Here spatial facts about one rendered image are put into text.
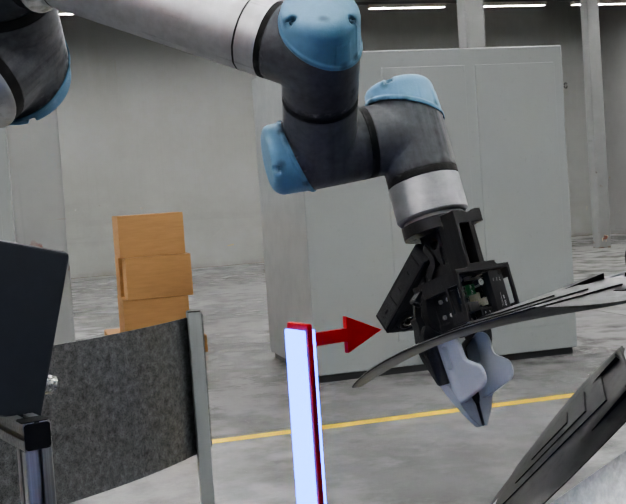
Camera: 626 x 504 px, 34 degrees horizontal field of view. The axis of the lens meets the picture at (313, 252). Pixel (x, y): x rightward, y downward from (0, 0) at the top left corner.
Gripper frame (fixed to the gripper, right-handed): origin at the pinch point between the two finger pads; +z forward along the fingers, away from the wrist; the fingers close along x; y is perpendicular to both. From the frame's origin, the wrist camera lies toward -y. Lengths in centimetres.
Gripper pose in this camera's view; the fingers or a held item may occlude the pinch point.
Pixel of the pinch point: (473, 415)
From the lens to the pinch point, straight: 106.8
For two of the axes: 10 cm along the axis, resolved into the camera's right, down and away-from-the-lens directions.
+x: 8.3, -1.0, 5.5
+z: 2.4, 9.5, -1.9
